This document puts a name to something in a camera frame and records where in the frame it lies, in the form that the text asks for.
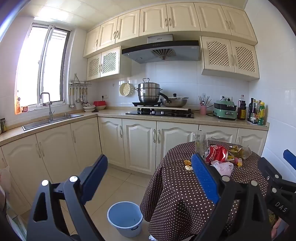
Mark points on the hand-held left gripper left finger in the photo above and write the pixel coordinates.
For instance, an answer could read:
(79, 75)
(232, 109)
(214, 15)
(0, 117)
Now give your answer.
(94, 178)

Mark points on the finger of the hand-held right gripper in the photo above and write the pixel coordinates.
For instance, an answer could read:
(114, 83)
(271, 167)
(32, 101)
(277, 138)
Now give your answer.
(268, 169)
(290, 156)

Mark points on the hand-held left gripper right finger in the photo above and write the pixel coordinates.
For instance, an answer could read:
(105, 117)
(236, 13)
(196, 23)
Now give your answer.
(204, 176)

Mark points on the pale peel piece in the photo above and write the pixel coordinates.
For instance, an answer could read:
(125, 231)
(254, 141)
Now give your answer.
(189, 168)

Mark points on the white pink plastic bag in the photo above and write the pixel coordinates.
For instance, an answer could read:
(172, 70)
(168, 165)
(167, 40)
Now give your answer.
(223, 168)

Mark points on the crushed red can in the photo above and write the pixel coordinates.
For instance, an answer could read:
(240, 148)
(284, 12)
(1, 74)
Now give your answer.
(217, 154)

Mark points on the clear printed wrapper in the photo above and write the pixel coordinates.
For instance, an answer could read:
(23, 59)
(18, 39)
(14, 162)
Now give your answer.
(200, 143)

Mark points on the magenta yellow wrapper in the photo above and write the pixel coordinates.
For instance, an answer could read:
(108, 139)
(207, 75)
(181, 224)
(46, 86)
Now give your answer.
(235, 161)

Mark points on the gold foil snack bag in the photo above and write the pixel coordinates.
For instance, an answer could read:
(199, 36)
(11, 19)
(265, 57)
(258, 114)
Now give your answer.
(235, 151)

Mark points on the blue plastic bucket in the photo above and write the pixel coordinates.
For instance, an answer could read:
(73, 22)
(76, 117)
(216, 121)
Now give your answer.
(124, 220)

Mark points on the person's right hand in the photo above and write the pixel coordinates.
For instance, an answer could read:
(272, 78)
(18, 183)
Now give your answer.
(276, 229)

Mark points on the brown polka dot tablecloth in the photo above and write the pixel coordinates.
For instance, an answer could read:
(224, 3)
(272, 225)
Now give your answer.
(185, 199)

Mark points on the green bottle with yellow cap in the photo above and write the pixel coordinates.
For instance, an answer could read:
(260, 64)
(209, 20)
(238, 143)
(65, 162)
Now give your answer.
(261, 115)

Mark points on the row of cream base cabinets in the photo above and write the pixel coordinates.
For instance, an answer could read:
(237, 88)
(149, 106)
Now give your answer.
(138, 143)

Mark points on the dark soy sauce bottle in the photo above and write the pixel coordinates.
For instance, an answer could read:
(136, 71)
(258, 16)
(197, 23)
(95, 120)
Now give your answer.
(241, 111)

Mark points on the pink utensil cup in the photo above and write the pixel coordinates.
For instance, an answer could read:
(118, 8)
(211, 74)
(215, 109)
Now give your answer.
(203, 110)

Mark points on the green electric cooker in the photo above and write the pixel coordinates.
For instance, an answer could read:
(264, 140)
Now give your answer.
(225, 111)

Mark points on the stainless steel sink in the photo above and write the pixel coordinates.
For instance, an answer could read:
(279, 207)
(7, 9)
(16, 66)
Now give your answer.
(53, 121)

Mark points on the red box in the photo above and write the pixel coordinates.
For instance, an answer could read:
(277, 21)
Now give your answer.
(100, 103)

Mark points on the bundle of chopsticks and spoons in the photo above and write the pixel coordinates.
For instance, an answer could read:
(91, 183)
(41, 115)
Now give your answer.
(204, 100)

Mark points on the black gas hob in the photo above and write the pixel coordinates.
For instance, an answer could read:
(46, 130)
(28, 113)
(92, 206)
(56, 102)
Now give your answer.
(161, 113)

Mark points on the steel frying pan with lid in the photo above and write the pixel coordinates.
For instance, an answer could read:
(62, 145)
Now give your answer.
(174, 101)

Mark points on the steel faucet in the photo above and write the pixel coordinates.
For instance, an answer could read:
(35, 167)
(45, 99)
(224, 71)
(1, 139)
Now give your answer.
(49, 109)

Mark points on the set of metal kitchen utensils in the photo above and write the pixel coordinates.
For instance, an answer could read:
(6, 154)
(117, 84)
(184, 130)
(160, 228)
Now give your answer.
(78, 96)

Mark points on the small cloth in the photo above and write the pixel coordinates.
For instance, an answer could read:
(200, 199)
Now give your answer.
(45, 104)

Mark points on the cream round steamer tray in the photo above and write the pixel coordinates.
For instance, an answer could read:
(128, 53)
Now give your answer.
(126, 89)

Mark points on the metal utensil rack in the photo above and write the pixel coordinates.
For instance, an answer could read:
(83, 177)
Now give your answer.
(79, 83)

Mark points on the stainless steel steamer pot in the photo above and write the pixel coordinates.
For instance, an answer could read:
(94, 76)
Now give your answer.
(149, 92)

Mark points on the orange bottle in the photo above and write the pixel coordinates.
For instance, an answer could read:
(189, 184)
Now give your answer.
(18, 106)

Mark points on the cream lattice door cabinet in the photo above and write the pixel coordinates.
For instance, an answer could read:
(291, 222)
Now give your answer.
(104, 62)
(231, 58)

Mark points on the sliding window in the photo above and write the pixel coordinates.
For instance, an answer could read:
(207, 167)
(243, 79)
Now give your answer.
(44, 69)

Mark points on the grey range hood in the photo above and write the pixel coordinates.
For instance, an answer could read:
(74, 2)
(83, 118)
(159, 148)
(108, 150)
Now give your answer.
(161, 52)

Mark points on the white double wall socket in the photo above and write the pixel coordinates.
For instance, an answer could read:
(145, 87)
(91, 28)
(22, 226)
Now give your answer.
(226, 97)

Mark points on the row of cream wall cabinets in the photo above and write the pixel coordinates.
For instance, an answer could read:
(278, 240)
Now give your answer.
(175, 20)

